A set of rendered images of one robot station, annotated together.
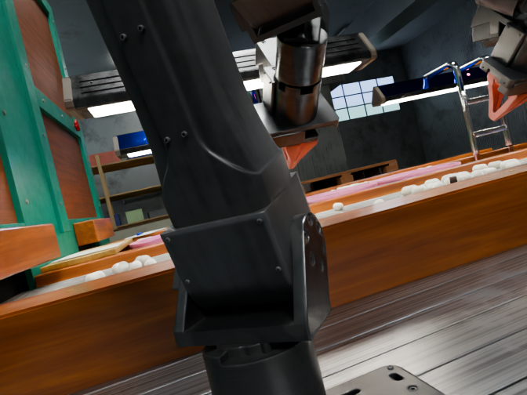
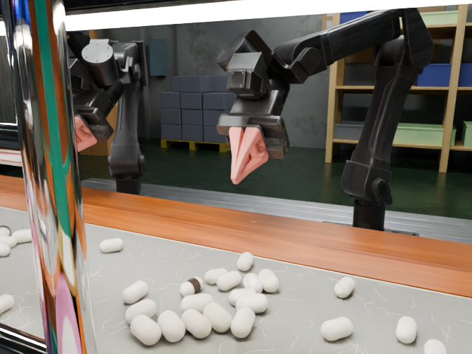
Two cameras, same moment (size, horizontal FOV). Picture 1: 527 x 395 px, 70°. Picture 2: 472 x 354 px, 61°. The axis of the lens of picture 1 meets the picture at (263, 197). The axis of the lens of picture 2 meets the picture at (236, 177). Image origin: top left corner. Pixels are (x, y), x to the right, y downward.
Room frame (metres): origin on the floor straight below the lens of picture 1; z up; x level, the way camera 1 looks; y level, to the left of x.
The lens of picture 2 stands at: (1.00, 0.29, 0.99)
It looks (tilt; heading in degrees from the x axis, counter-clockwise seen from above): 14 degrees down; 218
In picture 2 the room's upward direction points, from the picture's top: straight up
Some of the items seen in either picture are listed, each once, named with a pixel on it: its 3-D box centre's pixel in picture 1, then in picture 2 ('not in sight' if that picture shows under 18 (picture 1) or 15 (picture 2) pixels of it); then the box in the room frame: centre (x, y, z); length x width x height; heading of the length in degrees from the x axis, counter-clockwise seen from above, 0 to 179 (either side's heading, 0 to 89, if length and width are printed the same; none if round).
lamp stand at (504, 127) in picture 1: (468, 121); not in sight; (1.46, -0.84, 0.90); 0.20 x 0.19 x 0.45; 103
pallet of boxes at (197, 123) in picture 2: not in sight; (201, 112); (-3.46, -3.83, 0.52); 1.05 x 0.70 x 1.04; 106
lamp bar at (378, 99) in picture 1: (442, 82); not in sight; (1.54, -0.81, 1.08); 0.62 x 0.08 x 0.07; 103
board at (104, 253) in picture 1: (95, 252); not in sight; (0.96, 0.45, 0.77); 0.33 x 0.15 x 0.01; 13
